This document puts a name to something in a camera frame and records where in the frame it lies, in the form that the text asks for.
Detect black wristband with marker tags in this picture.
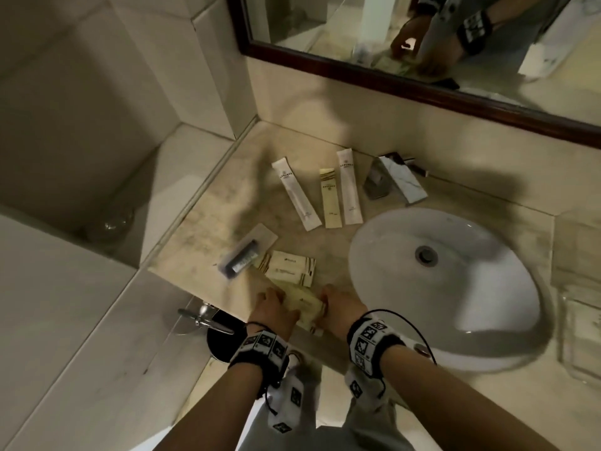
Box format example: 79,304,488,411
229,328,290,374
347,313,407,376

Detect white wrist camera marker tags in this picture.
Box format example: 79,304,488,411
345,368,388,405
267,370,305,435

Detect cream long sachet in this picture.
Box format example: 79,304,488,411
319,167,344,229

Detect person's left forearm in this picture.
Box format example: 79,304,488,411
150,366,264,451

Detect chrome square faucet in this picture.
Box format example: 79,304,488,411
366,152,429,205

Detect black cable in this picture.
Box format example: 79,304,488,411
360,308,438,367
246,319,282,414

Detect black round bin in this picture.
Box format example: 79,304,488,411
206,312,250,362

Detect cream amenity packet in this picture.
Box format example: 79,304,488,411
265,251,316,287
277,282,329,334

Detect clear packet with black item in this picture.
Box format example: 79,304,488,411
219,224,279,280

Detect transparent tray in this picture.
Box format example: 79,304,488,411
552,215,601,381

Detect person's left hand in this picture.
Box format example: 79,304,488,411
252,287,302,338

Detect person's right forearm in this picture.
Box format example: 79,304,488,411
380,345,555,451

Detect clear drinking glass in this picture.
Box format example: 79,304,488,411
86,213,137,245

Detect white long sachet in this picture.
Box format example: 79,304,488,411
272,157,322,232
336,148,365,226

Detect mirror with dark wooden frame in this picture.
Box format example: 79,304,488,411
227,0,601,148

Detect person's right hand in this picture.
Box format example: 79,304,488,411
314,283,369,342

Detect chrome lever handle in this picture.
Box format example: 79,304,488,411
178,303,235,334

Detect white sink basin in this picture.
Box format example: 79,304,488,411
349,209,548,374

